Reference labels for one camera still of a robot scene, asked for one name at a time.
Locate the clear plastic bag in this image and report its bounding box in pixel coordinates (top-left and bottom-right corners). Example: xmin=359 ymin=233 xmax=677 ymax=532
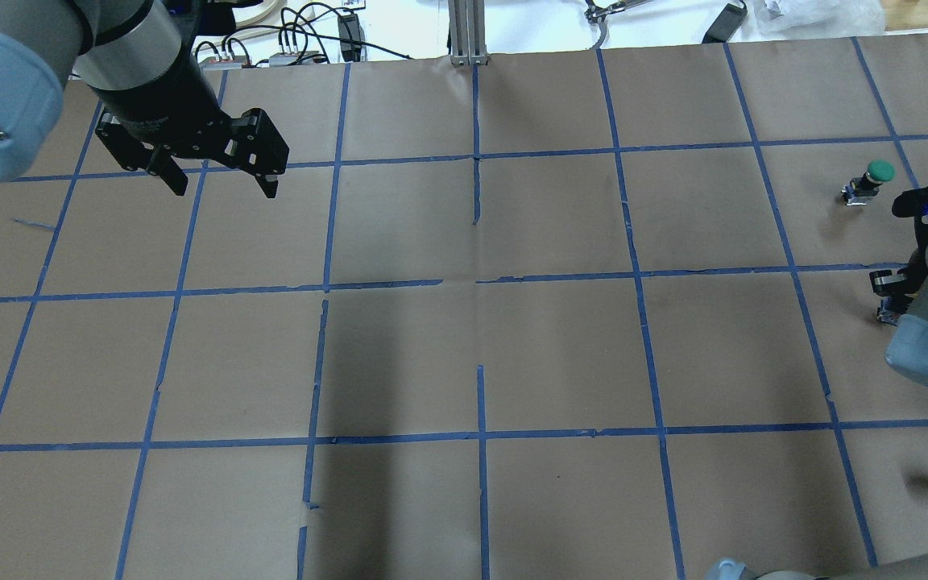
xmin=748 ymin=1 xmax=887 ymax=37

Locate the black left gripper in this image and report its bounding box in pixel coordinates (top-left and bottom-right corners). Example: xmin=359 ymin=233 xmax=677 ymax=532
xmin=93 ymin=77 xmax=290 ymax=199

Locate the green push button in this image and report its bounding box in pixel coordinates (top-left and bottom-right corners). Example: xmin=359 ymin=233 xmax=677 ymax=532
xmin=841 ymin=160 xmax=896 ymax=206

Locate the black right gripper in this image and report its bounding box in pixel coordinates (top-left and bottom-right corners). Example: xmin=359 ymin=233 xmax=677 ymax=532
xmin=870 ymin=250 xmax=928 ymax=315

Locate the metal rod tool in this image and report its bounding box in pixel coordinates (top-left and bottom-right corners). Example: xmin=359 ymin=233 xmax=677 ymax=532
xmin=583 ymin=0 xmax=649 ymax=25

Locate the wooden cutting board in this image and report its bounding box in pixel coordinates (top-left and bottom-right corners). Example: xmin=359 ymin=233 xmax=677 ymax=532
xmin=880 ymin=0 xmax=928 ymax=32

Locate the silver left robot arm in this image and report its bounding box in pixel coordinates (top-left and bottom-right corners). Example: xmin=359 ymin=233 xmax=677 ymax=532
xmin=0 ymin=1 xmax=288 ymax=198

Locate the black power adapter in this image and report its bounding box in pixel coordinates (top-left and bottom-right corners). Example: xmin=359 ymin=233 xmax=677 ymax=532
xmin=701 ymin=1 xmax=748 ymax=44

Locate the aluminium frame post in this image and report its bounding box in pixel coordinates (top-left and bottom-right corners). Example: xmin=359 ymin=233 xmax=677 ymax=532
xmin=448 ymin=0 xmax=489 ymax=68

